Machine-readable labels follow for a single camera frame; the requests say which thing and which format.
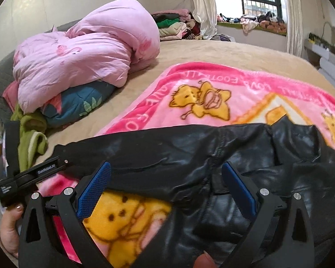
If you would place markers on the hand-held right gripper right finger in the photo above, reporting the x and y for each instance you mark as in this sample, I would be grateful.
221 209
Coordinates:
238 192

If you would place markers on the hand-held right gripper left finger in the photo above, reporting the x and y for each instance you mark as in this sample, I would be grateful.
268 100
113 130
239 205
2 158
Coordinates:
93 192

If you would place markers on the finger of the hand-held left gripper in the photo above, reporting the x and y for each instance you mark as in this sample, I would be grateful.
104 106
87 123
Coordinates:
60 164

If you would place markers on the black leather jacket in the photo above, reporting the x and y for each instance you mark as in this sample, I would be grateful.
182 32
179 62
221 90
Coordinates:
170 150

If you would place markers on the clothes on window sill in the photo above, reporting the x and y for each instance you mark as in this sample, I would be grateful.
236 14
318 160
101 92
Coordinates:
256 22

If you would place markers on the pile of folded clothes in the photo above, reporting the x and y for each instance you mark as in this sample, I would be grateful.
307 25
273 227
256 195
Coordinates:
173 25

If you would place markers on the person's left hand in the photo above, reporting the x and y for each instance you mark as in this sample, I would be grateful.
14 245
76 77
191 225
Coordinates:
8 229

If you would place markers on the person's right hand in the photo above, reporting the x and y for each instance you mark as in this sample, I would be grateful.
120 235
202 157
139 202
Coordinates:
204 261

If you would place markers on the green cloth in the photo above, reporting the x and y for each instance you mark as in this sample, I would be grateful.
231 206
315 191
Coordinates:
30 134

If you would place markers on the teal leaf-print pillow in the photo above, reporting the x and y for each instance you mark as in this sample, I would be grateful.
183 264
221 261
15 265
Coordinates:
75 103

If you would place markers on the pink printed blanket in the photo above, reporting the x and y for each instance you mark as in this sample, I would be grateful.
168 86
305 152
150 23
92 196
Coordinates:
212 95

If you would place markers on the pink quilt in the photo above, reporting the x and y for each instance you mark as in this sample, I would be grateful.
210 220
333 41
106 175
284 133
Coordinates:
81 53

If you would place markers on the grey dressing table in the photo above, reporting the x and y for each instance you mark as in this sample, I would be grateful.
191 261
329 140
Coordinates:
329 58

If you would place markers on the white curtain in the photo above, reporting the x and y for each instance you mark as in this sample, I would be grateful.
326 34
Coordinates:
293 16
203 2

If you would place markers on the arched mirror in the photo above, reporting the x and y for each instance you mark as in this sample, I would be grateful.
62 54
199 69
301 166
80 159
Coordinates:
331 33

